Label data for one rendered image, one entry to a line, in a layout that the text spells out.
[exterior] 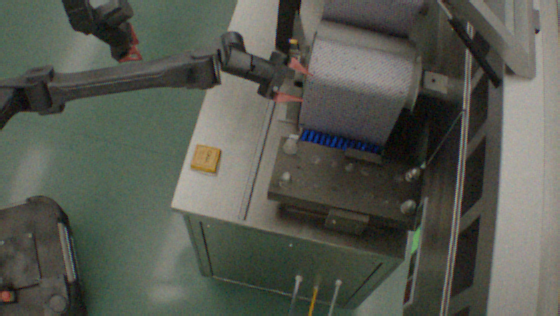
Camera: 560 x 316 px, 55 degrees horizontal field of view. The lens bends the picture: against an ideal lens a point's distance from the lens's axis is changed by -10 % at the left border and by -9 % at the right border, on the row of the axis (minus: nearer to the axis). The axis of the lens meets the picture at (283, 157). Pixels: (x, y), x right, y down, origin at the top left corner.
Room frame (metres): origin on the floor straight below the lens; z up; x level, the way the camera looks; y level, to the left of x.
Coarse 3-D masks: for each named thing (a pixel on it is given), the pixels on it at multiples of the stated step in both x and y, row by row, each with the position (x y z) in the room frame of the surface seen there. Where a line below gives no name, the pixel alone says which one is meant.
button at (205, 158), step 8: (200, 144) 0.69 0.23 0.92; (200, 152) 0.67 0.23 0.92; (208, 152) 0.67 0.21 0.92; (216, 152) 0.68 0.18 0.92; (192, 160) 0.64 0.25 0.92; (200, 160) 0.65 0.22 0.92; (208, 160) 0.65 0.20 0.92; (216, 160) 0.65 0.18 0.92; (200, 168) 0.63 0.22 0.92; (208, 168) 0.63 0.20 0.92
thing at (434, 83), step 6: (426, 72) 0.80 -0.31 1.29; (432, 72) 0.80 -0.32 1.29; (426, 78) 0.78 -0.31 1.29; (432, 78) 0.78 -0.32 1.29; (438, 78) 0.79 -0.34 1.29; (444, 78) 0.79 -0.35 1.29; (426, 84) 0.76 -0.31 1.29; (432, 84) 0.77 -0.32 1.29; (438, 84) 0.77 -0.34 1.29; (444, 84) 0.78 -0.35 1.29; (426, 90) 0.75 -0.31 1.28; (432, 90) 0.75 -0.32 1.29; (438, 90) 0.75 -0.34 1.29; (444, 90) 0.76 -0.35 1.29
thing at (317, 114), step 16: (304, 96) 0.74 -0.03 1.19; (304, 112) 0.74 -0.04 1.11; (320, 112) 0.73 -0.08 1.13; (336, 112) 0.73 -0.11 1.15; (352, 112) 0.73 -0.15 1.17; (368, 112) 0.73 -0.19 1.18; (304, 128) 0.74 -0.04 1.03; (320, 128) 0.73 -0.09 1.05; (336, 128) 0.73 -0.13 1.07; (352, 128) 0.73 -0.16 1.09; (368, 128) 0.72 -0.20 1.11; (384, 128) 0.72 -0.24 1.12; (368, 144) 0.72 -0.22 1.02; (384, 144) 0.72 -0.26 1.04
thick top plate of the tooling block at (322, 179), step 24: (312, 144) 0.69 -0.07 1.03; (288, 168) 0.62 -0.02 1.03; (312, 168) 0.62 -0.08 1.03; (336, 168) 0.63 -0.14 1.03; (360, 168) 0.64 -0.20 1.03; (384, 168) 0.66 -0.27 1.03; (408, 168) 0.67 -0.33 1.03; (288, 192) 0.55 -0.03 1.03; (312, 192) 0.56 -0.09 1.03; (336, 192) 0.57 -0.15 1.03; (360, 192) 0.58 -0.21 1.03; (384, 192) 0.59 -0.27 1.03; (408, 192) 0.60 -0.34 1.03; (384, 216) 0.52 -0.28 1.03; (408, 216) 0.53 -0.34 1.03
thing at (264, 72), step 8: (256, 56) 0.71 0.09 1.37; (272, 56) 0.74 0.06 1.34; (280, 56) 0.72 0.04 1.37; (256, 64) 0.69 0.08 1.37; (264, 64) 0.70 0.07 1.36; (272, 64) 0.71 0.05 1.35; (280, 64) 0.70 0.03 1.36; (248, 72) 0.67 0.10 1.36; (256, 72) 0.68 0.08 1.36; (264, 72) 0.68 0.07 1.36; (272, 72) 0.69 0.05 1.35; (248, 80) 0.67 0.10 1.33; (256, 80) 0.67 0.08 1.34; (264, 80) 0.67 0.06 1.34; (272, 80) 0.67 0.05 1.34; (264, 88) 0.67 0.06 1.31; (272, 88) 0.66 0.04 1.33; (264, 96) 0.65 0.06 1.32
